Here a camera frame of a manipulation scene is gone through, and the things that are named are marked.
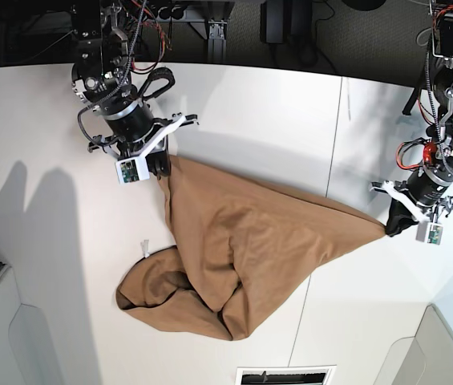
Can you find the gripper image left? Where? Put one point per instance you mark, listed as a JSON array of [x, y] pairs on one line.
[[133, 128]]

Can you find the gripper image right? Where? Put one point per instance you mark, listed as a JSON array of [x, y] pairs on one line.
[[414, 198]]

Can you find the brown t-shirt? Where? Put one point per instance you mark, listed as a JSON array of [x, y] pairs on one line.
[[242, 247]]

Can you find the white garment tag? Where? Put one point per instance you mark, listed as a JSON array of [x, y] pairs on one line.
[[145, 248]]

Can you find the black power strip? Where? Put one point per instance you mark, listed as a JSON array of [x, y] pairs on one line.
[[171, 12]]

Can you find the black power adapter box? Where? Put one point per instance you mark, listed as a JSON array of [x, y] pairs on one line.
[[273, 21]]

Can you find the left grey monitor back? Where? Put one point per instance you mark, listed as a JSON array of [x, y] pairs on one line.
[[27, 353]]

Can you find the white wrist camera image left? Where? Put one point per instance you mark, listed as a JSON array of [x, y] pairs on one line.
[[132, 169]]

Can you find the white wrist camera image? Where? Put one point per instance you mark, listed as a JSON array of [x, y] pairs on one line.
[[429, 232], [132, 169]]

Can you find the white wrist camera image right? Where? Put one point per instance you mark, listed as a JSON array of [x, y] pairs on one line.
[[429, 232]]

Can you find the aluminium frame post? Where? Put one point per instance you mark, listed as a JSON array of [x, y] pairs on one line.
[[216, 41]]

